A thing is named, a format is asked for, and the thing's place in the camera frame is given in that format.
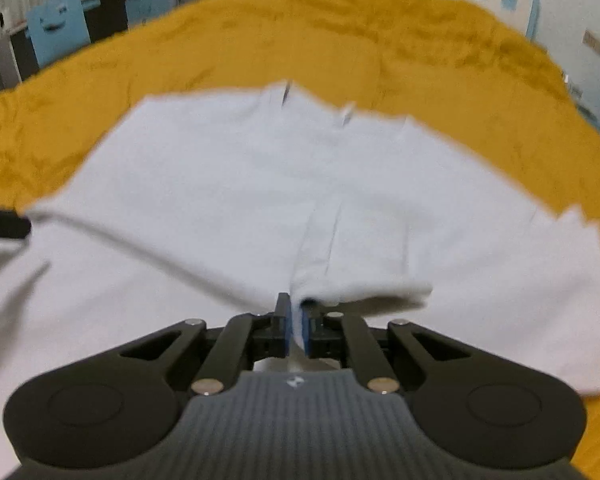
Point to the dark desk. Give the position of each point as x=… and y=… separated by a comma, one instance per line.
x=105, y=15

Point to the small blue chair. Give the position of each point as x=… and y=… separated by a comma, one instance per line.
x=147, y=7

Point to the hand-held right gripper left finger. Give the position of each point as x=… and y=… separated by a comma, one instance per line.
x=287, y=327

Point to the blue chair with face cutout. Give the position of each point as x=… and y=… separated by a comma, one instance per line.
x=57, y=27

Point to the white printed t-shirt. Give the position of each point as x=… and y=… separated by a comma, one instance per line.
x=240, y=200

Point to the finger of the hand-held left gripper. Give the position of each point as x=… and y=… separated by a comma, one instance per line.
x=7, y=224

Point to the wall switch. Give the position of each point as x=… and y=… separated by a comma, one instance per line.
x=593, y=43

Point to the mustard yellow blanket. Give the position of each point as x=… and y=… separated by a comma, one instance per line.
x=290, y=40

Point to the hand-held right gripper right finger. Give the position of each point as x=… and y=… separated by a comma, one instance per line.
x=306, y=330

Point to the small white device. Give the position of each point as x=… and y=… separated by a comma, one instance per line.
x=3, y=18

